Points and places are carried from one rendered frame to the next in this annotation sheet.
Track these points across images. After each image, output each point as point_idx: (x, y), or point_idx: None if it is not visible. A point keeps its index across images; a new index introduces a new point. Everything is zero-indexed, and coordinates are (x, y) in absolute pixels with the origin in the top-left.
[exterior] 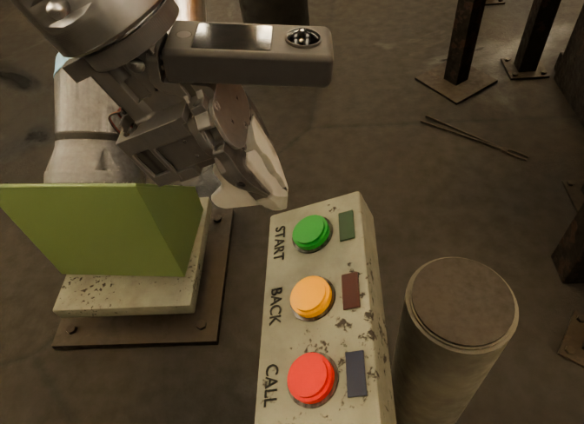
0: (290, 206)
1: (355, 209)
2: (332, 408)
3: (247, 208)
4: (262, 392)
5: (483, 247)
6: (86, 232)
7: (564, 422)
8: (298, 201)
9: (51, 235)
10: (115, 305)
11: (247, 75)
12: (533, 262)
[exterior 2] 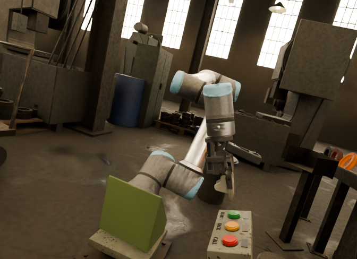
0: (196, 255)
1: (249, 214)
2: (235, 248)
3: (177, 245)
4: (211, 241)
5: None
6: (126, 210)
7: None
8: (201, 254)
9: (112, 206)
10: (114, 249)
11: (242, 154)
12: None
